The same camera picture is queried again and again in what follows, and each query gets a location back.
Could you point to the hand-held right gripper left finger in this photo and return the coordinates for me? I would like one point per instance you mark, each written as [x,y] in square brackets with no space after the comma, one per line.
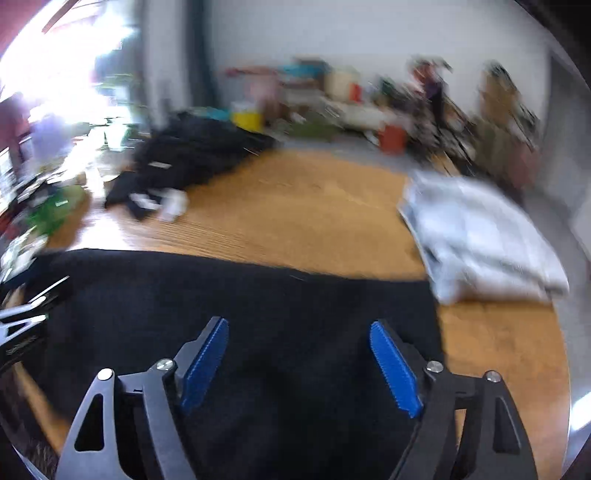
[205,364]

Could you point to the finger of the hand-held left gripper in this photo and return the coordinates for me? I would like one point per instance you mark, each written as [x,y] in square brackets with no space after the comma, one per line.
[23,321]
[48,291]

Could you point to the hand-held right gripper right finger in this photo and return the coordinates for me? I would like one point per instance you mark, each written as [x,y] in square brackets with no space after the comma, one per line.
[395,369]

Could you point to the black fleece sweater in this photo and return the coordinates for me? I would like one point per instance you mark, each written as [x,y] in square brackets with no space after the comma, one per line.
[277,323]

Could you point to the black clothes pile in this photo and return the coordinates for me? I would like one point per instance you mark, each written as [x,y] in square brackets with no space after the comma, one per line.
[194,152]

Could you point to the person's patterned purple clothing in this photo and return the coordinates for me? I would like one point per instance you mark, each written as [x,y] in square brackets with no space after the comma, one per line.
[23,415]

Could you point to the green plastic basket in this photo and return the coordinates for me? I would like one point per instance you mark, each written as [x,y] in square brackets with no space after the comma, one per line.
[57,210]

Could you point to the light grey folded sweater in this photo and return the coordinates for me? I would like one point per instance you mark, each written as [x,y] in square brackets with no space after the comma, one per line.
[480,240]

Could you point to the orange paper bag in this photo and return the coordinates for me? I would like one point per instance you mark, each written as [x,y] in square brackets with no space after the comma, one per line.
[392,139]

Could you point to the olive suitcase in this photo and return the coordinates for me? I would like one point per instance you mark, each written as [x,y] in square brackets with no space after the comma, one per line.
[494,150]

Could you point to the pink ribbed suitcase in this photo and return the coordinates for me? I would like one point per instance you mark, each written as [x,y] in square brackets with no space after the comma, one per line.
[524,164]

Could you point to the yellow plastic bag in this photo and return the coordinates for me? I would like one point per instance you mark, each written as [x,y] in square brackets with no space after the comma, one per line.
[247,117]

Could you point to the green crate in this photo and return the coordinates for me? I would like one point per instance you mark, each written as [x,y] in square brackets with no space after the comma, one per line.
[318,128]

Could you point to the white low cabinet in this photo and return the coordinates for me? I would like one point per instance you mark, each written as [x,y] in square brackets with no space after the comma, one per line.
[369,115]

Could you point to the rose pink suitcase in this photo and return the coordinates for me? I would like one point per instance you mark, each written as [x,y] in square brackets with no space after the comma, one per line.
[265,94]

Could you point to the red box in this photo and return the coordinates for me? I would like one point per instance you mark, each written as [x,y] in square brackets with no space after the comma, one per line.
[355,92]

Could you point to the dark green curtain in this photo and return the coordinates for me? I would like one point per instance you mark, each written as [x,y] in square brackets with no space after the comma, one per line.
[204,55]

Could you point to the beige storage box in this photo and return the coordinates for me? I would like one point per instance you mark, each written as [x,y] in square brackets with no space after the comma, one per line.
[339,83]

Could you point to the brown cardboard box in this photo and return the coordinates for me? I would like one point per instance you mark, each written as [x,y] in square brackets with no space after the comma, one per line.
[501,92]

